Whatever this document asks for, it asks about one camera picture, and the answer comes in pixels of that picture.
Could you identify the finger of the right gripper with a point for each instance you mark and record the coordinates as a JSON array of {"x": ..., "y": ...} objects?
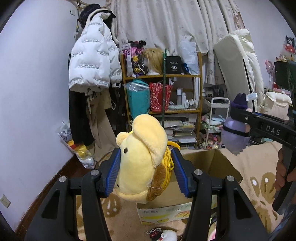
[{"x": 242, "y": 116}]

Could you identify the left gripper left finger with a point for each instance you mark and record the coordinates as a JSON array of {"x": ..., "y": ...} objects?
[{"x": 56, "y": 217}]

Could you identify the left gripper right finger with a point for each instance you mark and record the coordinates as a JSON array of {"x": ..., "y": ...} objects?
[{"x": 237, "y": 219}]

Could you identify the purple black plush toy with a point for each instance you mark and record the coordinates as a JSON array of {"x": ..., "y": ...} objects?
[{"x": 235, "y": 134}]

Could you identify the white duck plush keychain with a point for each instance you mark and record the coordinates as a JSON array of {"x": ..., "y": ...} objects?
[{"x": 158, "y": 234}]

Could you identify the yellow dog plush toy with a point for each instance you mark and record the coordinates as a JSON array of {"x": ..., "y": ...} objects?
[{"x": 145, "y": 163}]

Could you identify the person right hand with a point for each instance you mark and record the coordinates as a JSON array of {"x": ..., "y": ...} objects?
[{"x": 281, "y": 173}]

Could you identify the beige patterned blanket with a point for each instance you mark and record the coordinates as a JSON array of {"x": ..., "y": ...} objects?
[{"x": 237, "y": 218}]

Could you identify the white rolling cart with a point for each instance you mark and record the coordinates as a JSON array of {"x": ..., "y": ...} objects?
[{"x": 213, "y": 121}]

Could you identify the cream folded mattress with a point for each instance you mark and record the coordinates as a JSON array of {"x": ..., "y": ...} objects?
[{"x": 241, "y": 72}]

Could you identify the open cardboard box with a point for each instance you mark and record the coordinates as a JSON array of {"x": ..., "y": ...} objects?
[{"x": 172, "y": 205}]

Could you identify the plastic bag of plushies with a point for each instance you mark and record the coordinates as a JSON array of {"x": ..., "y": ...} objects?
[{"x": 79, "y": 150}]

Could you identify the stack of books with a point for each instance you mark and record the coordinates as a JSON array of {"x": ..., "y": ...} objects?
[{"x": 181, "y": 132}]

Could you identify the black hanging coat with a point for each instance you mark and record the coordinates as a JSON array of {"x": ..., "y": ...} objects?
[{"x": 78, "y": 119}]

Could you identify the beige trench coat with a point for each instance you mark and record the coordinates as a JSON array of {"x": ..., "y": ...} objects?
[{"x": 101, "y": 130}]

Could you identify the black box number 40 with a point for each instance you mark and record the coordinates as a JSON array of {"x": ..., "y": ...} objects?
[{"x": 173, "y": 65}]

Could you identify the red patterned bag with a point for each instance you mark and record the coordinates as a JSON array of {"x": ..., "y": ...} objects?
[{"x": 156, "y": 96}]

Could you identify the green pole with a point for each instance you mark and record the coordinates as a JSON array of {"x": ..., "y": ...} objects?
[{"x": 164, "y": 87}]

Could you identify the blonde wig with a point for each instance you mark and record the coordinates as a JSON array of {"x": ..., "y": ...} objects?
[{"x": 154, "y": 61}]

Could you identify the teal bag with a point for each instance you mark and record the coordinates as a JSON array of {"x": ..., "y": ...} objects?
[{"x": 138, "y": 97}]

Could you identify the beige curtain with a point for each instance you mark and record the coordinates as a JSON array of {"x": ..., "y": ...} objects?
[{"x": 164, "y": 24}]

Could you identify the white puffer jacket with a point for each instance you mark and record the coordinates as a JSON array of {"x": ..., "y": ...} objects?
[{"x": 94, "y": 63}]

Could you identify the wall power outlet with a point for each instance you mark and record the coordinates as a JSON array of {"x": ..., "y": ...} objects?
[{"x": 4, "y": 200}]

